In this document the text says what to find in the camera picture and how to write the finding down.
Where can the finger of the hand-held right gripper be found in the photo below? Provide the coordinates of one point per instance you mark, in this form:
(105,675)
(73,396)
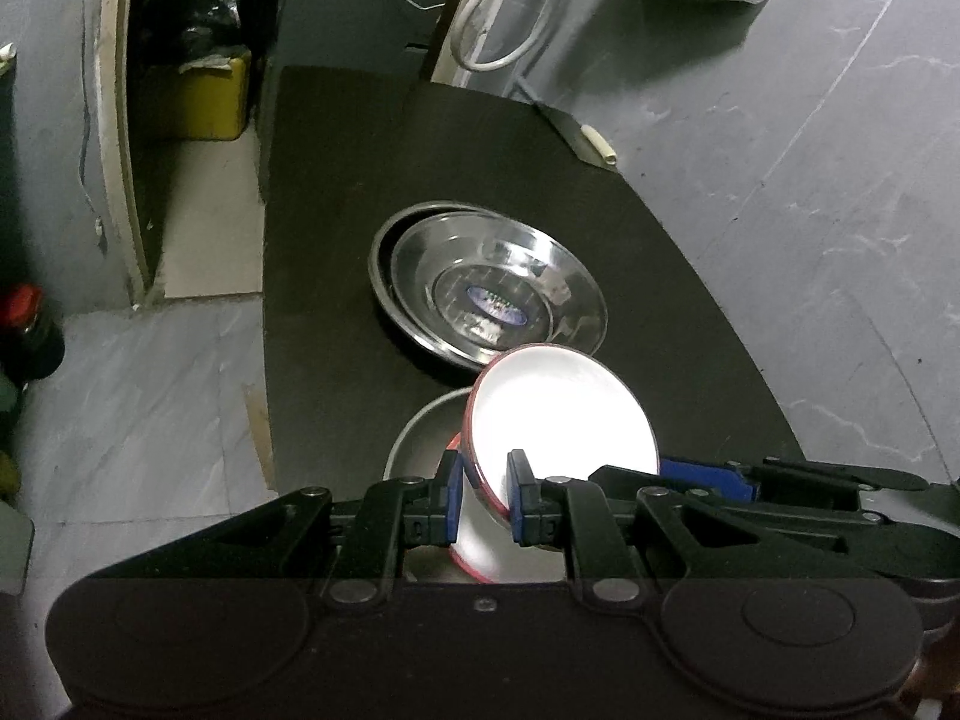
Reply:
(705,476)
(810,517)

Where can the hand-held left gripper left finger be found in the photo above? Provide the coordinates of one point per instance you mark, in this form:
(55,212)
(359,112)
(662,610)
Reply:
(452,502)

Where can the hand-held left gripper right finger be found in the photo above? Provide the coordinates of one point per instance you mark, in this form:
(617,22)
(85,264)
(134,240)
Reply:
(521,502)

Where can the white bowl with red rim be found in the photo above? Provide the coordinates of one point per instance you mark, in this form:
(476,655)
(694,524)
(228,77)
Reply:
(484,540)

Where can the small steel bowl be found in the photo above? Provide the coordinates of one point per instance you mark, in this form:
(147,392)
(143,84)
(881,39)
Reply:
(420,435)

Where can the white plate with red rim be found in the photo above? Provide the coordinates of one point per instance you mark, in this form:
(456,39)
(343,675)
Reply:
(562,420)

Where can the steel plate with blue sticker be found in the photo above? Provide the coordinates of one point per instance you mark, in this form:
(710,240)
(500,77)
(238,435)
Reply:
(450,262)

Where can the large steel plate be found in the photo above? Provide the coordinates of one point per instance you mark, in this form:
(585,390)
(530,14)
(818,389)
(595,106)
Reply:
(380,270)

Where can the dark bottle with red cap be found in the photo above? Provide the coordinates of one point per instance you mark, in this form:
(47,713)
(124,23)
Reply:
(30,337)

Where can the yellow box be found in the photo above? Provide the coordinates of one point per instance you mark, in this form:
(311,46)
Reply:
(202,101)

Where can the dark grey cabinet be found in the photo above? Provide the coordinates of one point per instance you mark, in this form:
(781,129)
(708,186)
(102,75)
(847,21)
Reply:
(337,7)

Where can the cream door frame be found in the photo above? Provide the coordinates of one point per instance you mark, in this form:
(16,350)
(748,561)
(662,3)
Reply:
(120,127)

